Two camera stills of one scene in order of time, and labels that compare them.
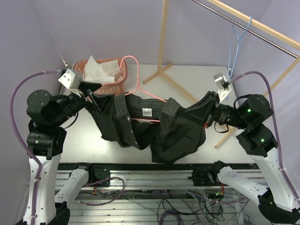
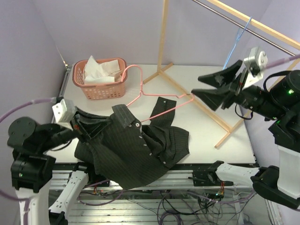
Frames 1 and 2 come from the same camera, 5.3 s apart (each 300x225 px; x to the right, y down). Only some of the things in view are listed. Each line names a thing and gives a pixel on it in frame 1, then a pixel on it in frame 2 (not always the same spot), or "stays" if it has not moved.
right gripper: [203, 115] to [213, 96]
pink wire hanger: [138, 86] to [141, 89]
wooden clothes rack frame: [253, 21] stays
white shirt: [103, 72] stays
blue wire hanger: [239, 40] to [238, 37]
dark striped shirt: [161, 125] to [130, 152]
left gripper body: [89, 105] to [78, 127]
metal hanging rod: [249, 30] stays
